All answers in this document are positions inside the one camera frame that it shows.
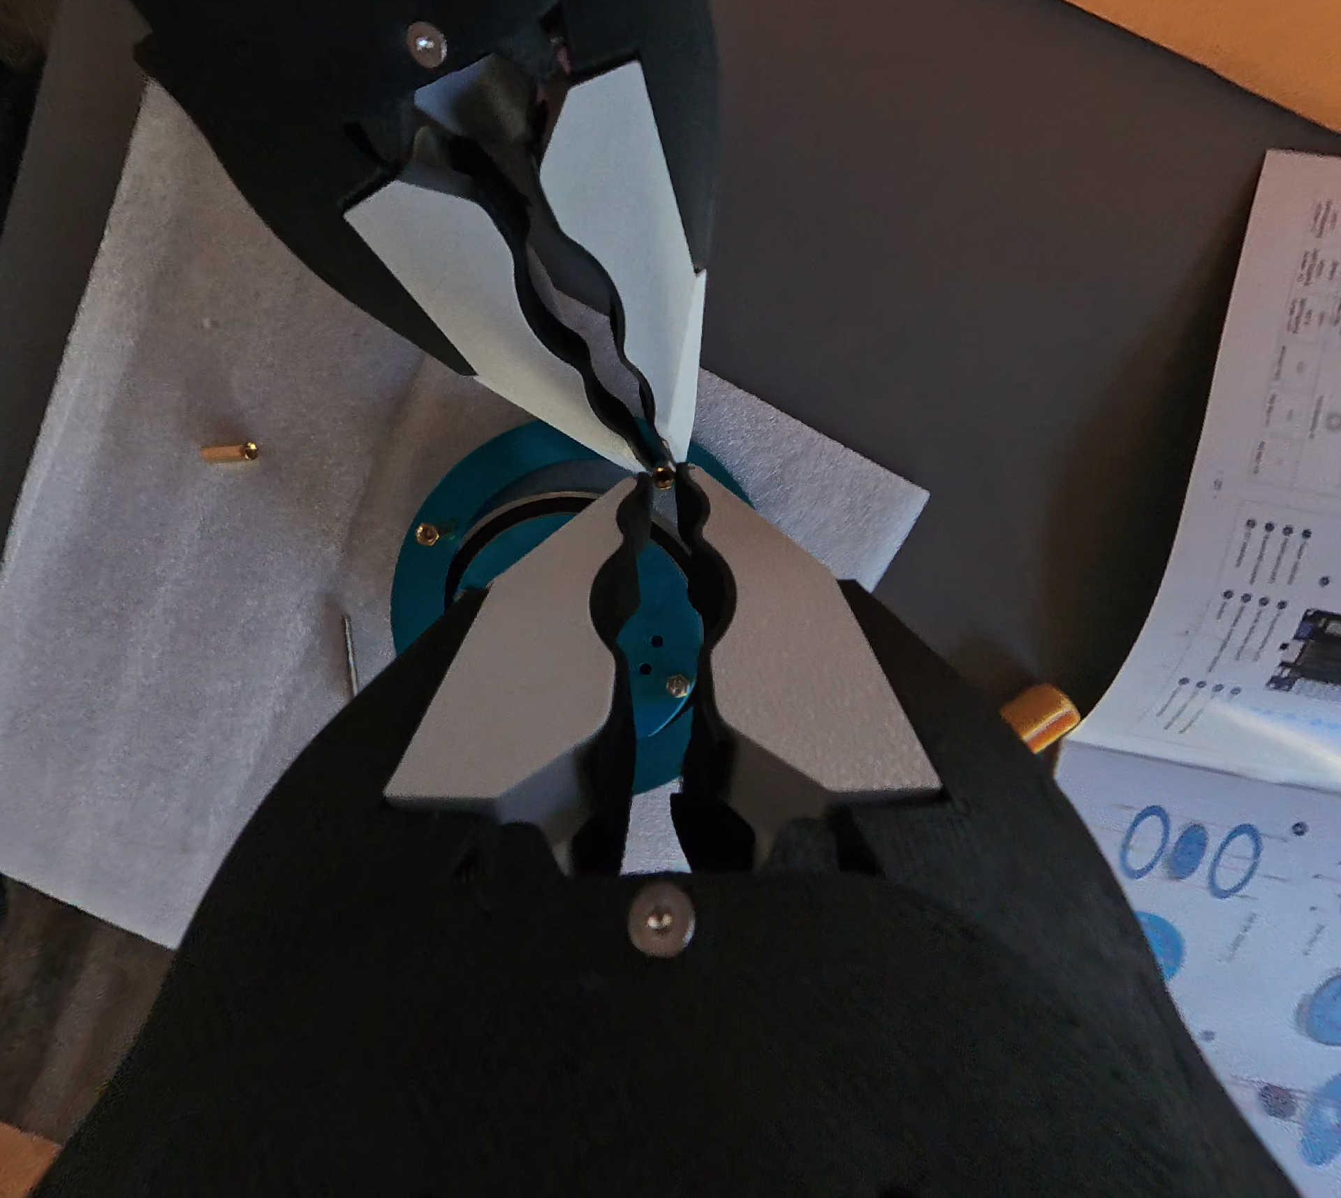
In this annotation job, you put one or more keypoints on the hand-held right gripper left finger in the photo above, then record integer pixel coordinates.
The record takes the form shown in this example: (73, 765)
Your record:
(513, 695)

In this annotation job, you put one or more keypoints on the printed instruction booklet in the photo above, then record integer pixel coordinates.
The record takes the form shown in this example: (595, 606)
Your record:
(1259, 591)

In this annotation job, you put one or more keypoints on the dark grey desk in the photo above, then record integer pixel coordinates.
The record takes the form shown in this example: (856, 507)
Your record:
(942, 236)

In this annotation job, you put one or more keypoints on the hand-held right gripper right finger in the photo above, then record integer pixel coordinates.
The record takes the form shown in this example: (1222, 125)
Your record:
(816, 695)

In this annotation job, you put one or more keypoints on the blue disc with bearing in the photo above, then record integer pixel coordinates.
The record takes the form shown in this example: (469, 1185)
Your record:
(659, 662)

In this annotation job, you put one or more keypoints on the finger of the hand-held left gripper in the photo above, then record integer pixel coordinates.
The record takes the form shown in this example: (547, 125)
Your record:
(449, 269)
(629, 215)

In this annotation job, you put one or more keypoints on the blue round metal base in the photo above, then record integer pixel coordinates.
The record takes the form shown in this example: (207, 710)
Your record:
(429, 591)

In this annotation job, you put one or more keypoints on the silver screw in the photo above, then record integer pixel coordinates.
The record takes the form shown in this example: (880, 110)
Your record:
(352, 649)

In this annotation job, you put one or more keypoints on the white foam sheet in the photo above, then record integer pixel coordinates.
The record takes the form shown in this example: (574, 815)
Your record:
(168, 695)

